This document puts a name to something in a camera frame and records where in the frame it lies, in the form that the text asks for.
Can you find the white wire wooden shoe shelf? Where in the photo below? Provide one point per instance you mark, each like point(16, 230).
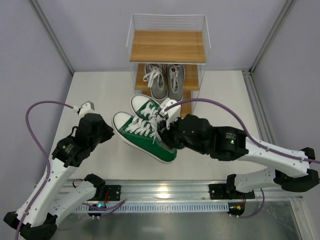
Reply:
point(169, 39)

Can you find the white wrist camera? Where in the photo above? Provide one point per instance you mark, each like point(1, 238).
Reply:
point(171, 115)
point(86, 108)

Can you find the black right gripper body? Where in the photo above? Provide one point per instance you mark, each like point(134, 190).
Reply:
point(165, 131)

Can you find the grey sneaker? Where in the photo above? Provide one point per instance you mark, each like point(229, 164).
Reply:
point(154, 77)
point(175, 74)

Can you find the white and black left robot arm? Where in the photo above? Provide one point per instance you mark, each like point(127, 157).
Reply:
point(42, 213)

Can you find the slotted grey cable duct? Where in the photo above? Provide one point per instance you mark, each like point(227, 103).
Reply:
point(172, 207)

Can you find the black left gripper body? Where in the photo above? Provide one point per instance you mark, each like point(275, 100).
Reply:
point(106, 130)

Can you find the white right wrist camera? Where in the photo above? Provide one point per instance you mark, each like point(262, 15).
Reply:
point(171, 115)

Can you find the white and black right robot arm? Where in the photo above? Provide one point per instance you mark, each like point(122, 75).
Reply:
point(284, 168)

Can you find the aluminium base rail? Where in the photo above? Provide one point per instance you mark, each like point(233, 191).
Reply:
point(175, 191)

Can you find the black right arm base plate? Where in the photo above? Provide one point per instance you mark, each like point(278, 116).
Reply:
point(222, 191)

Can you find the green sneaker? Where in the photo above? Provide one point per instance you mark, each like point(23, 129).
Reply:
point(142, 135)
point(146, 108)

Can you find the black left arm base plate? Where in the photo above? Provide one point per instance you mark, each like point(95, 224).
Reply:
point(111, 193)

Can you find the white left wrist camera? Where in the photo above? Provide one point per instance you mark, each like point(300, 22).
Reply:
point(86, 108)

